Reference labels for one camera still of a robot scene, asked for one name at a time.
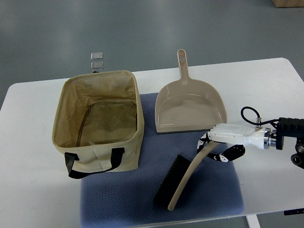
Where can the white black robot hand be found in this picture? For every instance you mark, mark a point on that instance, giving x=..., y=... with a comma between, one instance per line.
x=238, y=136

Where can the beige hand broom black bristles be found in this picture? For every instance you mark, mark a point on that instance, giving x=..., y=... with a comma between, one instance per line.
x=178, y=176

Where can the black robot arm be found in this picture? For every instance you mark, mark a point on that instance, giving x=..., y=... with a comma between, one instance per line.
x=282, y=127

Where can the beige plastic dustpan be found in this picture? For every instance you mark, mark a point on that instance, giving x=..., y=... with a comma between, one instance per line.
x=188, y=104

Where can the white table leg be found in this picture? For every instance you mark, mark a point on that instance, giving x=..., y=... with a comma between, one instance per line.
x=252, y=221

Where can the black table control panel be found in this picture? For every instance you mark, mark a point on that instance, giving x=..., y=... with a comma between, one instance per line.
x=294, y=212

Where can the blue grey cushion mat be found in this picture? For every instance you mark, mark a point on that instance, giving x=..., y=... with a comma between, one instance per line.
x=123, y=199

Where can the cardboard box corner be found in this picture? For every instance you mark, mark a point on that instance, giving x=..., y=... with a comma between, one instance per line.
x=288, y=3

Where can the upper metal floor plate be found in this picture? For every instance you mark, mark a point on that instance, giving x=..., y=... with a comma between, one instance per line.
x=96, y=55

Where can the yellow fabric bag black handle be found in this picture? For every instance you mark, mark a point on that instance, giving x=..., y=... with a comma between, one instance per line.
x=99, y=123

